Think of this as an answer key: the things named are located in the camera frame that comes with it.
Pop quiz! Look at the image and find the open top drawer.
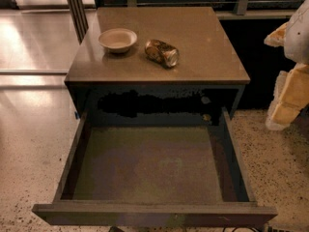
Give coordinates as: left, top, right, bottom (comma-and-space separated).
32, 112, 277, 228

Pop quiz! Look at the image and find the white paper bowl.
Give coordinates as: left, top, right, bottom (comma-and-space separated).
98, 28, 137, 53

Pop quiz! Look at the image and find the metal window frame post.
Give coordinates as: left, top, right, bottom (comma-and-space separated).
67, 0, 88, 43

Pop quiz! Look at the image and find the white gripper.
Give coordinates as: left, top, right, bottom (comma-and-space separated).
264, 0, 309, 131

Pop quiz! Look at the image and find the brown cabinet with flat top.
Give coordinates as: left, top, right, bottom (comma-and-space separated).
65, 7, 250, 125

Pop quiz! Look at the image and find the crushed orange soda can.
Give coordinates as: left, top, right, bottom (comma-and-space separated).
145, 39, 180, 69

